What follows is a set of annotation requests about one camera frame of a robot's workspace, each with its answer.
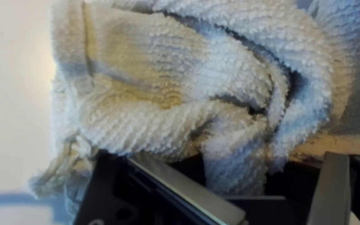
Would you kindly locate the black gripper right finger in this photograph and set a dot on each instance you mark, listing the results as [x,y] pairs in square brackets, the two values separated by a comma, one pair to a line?
[330,187]

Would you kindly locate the white terry cloth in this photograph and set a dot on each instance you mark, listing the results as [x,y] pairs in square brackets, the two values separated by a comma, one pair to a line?
[167,82]

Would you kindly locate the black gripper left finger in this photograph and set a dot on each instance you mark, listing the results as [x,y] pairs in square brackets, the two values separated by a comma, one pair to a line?
[117,195]

